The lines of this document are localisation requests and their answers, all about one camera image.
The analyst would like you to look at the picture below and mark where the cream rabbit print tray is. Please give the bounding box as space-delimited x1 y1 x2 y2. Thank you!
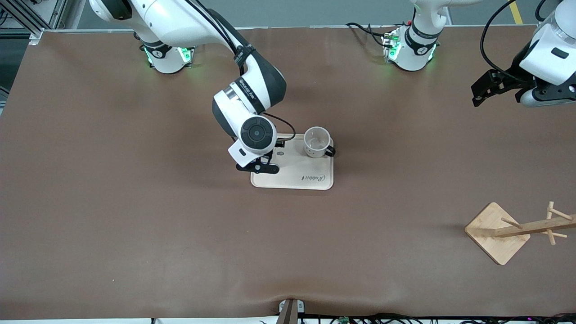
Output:
250 134 334 190

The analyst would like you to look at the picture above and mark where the grey table edge bracket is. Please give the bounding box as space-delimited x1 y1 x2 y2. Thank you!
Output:
279 298 306 324

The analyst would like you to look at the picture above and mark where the brown table cover mat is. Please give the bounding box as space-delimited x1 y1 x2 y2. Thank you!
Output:
0 26 576 321

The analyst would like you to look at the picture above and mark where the white smiley face mug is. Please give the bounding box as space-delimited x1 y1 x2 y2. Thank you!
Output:
303 126 336 158

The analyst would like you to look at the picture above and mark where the aluminium frame profile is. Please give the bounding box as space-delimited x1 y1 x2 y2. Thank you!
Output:
0 0 68 45

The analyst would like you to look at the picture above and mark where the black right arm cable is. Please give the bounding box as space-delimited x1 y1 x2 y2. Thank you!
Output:
184 0 296 149

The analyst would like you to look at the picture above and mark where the wooden mug tree stand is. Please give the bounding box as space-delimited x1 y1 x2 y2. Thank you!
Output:
464 201 576 266

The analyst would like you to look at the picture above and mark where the black left base cable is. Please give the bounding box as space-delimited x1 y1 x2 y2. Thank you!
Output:
346 22 396 48

